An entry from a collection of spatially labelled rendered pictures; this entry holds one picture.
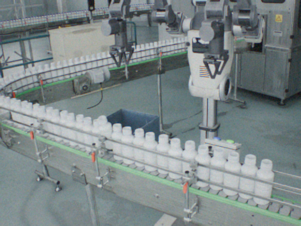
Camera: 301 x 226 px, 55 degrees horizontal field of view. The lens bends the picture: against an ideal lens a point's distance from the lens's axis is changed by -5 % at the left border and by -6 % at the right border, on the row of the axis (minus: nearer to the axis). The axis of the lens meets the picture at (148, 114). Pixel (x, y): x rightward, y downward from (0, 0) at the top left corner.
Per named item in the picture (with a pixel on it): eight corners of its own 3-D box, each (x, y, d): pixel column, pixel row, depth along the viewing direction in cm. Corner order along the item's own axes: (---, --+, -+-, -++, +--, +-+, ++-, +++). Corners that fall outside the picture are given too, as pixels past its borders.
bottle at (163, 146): (172, 174, 126) (172, 139, 119) (158, 175, 125) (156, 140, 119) (170, 166, 131) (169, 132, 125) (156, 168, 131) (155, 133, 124)
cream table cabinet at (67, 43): (106, 78, 637) (100, 22, 591) (122, 84, 591) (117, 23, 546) (57, 91, 575) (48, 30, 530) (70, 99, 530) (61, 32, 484)
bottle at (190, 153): (197, 182, 119) (198, 146, 112) (182, 182, 119) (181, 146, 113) (196, 174, 124) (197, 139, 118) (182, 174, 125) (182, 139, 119)
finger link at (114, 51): (109, 68, 137) (108, 47, 133) (119, 64, 142) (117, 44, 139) (121, 69, 133) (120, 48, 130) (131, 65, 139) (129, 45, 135)
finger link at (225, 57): (229, 74, 118) (229, 51, 115) (222, 79, 113) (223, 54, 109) (213, 72, 122) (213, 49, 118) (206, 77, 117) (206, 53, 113)
